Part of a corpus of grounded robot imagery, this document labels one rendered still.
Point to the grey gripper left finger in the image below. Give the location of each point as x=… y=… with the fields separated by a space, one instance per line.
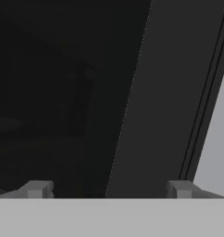
x=35 y=189

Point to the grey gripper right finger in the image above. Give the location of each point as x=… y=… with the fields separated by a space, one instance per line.
x=182 y=189

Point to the black microwave oven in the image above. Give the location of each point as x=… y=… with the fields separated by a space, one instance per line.
x=86 y=92

